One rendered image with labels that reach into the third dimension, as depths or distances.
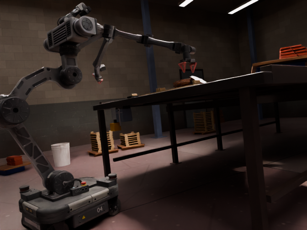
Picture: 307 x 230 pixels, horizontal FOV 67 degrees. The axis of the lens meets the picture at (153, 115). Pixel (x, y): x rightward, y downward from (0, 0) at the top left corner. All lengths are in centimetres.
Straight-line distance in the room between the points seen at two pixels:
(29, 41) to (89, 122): 261
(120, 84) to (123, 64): 64
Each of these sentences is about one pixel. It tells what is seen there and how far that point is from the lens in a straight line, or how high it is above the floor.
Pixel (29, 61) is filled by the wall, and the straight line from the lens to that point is 699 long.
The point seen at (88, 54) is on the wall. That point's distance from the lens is 726.
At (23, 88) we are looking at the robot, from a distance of 189.
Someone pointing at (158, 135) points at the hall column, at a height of 6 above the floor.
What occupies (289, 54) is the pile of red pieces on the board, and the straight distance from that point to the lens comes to 215.
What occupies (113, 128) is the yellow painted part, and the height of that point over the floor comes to 64.
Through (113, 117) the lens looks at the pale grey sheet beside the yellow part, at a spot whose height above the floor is 76.
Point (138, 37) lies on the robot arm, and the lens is 215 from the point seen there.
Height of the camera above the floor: 79
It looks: 1 degrees down
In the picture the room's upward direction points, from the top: 6 degrees counter-clockwise
